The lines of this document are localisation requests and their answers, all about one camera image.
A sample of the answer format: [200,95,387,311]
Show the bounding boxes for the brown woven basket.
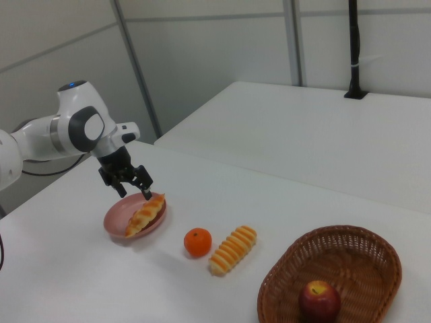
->
[256,225,403,323]

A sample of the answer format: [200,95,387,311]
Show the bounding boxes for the red toy apple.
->
[298,280,341,323]

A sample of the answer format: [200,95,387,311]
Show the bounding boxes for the striped toy bread roll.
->
[208,225,258,277]

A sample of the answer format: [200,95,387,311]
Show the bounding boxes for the black pole with clamp base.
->
[343,0,368,100]

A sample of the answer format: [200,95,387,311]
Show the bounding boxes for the pink plate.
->
[103,192,168,240]

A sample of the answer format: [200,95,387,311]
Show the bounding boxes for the toy orange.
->
[183,227,213,258]

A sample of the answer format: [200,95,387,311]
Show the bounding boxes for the braided toy bread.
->
[125,192,166,239]

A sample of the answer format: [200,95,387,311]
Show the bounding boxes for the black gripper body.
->
[97,147,136,178]

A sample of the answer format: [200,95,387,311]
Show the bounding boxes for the white cable tie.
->
[350,54,384,68]

